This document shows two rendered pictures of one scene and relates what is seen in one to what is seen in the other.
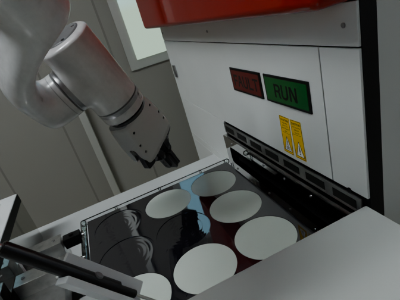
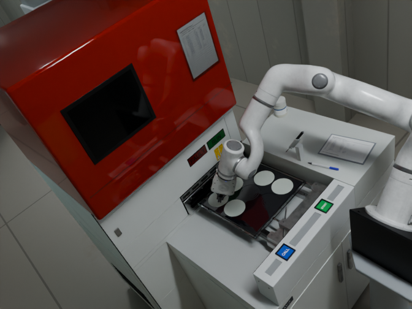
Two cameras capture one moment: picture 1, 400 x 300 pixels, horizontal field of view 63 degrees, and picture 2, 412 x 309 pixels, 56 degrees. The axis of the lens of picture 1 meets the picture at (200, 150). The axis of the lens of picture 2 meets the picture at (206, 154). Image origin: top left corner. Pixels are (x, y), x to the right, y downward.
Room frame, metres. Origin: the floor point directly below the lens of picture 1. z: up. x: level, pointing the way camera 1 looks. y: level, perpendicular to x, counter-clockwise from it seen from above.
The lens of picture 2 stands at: (0.98, 1.24, 2.21)
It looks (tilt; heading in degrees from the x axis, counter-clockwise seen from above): 38 degrees down; 253
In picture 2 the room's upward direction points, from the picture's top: 21 degrees counter-clockwise
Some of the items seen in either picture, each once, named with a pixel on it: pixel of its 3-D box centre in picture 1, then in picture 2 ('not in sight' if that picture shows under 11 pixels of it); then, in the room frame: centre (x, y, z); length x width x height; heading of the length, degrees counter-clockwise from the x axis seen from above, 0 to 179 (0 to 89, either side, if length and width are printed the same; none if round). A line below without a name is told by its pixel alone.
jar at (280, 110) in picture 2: not in sight; (279, 106); (0.06, -0.21, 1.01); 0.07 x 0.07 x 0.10
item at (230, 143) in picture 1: (276, 183); (216, 179); (0.56, -0.13, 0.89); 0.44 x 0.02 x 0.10; 14
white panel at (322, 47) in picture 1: (230, 106); (182, 184); (0.73, -0.10, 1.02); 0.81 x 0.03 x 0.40; 14
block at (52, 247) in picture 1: (43, 251); (277, 240); (0.56, 0.36, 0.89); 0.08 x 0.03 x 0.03; 104
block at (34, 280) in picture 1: (40, 277); (289, 226); (0.48, 0.34, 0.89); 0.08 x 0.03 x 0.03; 104
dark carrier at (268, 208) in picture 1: (183, 230); (249, 192); (0.49, 0.07, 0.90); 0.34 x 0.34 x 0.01; 14
